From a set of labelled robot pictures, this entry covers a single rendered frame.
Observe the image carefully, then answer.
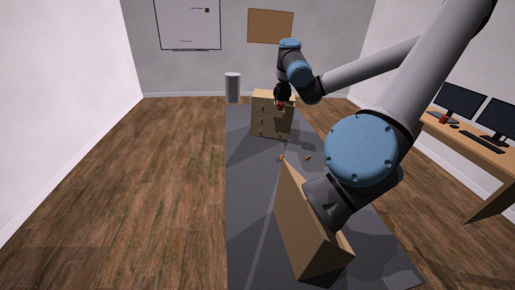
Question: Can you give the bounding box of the wooden chest of drawers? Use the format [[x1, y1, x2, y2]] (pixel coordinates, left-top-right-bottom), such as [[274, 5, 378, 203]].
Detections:
[[251, 88, 296, 131]]

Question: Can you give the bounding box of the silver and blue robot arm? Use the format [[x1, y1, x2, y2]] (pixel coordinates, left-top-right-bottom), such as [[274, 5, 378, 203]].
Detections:
[[276, 0, 498, 233]]

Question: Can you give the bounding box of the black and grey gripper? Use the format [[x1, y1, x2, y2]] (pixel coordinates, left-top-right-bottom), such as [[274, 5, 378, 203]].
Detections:
[[273, 78, 292, 108]]

